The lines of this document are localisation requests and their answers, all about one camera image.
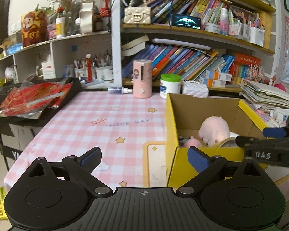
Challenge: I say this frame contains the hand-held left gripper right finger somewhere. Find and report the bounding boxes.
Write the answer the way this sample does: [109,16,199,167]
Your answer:
[176,146,271,196]

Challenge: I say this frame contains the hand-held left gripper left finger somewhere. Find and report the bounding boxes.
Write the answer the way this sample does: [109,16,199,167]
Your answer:
[19,146,113,197]

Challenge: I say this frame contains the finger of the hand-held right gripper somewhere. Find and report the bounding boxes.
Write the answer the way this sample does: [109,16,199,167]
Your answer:
[262,115,289,139]
[235,136,289,150]

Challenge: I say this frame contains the pink fluffy toy orange feet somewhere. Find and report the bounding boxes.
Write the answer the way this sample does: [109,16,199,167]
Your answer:
[183,137,203,148]

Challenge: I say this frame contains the yellow cardboard box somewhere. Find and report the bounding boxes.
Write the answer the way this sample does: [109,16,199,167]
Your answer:
[165,93,276,189]

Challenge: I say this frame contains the yellow tape roll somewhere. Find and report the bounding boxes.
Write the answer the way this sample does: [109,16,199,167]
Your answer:
[218,137,245,149]

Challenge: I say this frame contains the pink plush toy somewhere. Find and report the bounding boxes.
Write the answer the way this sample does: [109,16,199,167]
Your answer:
[198,116,231,148]

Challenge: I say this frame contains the white power strip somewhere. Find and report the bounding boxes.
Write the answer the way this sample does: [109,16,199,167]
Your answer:
[270,107,289,127]

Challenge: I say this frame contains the pink checked tablecloth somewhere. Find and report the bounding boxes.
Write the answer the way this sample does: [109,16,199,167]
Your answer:
[3,90,289,193]

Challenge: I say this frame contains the stack of papers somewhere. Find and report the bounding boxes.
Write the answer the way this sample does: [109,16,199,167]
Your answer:
[239,79,289,116]

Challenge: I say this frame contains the colourful spiky sticks bundle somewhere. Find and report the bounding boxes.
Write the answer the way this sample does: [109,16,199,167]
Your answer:
[247,64,265,84]

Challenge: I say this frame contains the black electronic keyboard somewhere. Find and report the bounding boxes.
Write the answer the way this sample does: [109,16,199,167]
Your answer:
[0,77,84,127]

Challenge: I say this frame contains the white orange medicine box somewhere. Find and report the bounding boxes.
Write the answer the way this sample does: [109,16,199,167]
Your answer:
[205,70,233,81]
[200,77,226,88]

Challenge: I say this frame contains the white quilted box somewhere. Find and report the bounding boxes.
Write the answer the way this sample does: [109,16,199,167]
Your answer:
[182,80,210,99]

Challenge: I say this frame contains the red boxed book set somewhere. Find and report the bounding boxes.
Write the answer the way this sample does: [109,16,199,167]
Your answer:
[231,53,261,85]

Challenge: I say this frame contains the clear spray bottle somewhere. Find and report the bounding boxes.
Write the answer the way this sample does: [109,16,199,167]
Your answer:
[108,87,134,94]

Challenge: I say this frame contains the white jar green lid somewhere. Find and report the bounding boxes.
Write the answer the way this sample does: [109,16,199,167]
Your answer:
[160,74,182,100]

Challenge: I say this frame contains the black keyboard stand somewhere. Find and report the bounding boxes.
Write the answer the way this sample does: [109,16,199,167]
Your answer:
[0,123,35,175]

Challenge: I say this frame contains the bag of red packets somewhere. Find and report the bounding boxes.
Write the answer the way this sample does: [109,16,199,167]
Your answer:
[0,82,74,120]

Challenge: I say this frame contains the white pen cup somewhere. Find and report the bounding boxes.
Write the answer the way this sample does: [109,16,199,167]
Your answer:
[103,65,114,81]
[95,66,107,81]
[74,67,88,80]

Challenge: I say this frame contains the red tassel ornament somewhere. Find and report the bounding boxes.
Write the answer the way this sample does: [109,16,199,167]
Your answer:
[85,53,93,82]

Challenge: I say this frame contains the pink cylindrical humidifier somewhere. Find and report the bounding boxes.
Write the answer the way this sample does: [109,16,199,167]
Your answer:
[132,60,152,99]

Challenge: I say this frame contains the white box red label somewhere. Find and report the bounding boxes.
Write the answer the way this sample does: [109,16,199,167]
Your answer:
[41,61,56,80]

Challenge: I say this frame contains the white pen organiser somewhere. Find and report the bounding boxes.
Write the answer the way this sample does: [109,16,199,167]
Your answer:
[228,11,265,48]

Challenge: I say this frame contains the row of slanted books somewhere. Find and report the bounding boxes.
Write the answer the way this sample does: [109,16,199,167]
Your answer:
[122,44,237,82]

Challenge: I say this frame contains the white shelf unit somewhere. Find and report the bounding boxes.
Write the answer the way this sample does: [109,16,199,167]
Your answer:
[0,31,122,87]

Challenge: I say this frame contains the white plastic bag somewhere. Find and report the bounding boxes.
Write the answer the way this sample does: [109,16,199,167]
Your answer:
[4,66,16,79]

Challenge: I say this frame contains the white tape roll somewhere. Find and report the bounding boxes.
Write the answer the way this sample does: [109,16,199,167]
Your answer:
[204,23,221,33]

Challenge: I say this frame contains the pink white bottle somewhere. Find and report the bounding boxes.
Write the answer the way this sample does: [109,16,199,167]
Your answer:
[220,8,229,35]

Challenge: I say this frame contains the white bottle yellow label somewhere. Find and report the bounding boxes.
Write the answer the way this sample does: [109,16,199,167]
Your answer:
[56,17,66,39]

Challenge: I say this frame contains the pink patterned box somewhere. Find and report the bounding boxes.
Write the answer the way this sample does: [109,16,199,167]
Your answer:
[47,24,57,39]

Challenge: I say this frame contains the blue tissue packet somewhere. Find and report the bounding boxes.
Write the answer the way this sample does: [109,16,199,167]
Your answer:
[6,44,24,54]

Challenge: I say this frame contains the black smartphone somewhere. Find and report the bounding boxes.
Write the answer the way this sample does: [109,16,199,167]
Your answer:
[171,14,202,30]

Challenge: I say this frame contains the brown bottle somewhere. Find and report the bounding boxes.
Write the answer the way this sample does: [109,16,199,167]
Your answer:
[94,14,104,32]

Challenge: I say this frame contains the wooden bookshelf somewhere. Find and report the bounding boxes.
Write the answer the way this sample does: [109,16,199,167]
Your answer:
[120,0,276,93]

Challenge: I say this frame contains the wide white ribbon roll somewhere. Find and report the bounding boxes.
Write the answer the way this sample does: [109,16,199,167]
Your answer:
[79,1,95,34]

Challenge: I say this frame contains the fortune god gift box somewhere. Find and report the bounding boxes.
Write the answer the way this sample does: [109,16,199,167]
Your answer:
[20,11,49,48]

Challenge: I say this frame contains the row of upright books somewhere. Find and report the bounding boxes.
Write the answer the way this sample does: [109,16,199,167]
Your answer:
[148,0,232,25]

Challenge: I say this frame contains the cream quilted handbag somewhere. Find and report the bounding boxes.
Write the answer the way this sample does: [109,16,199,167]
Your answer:
[124,0,152,25]

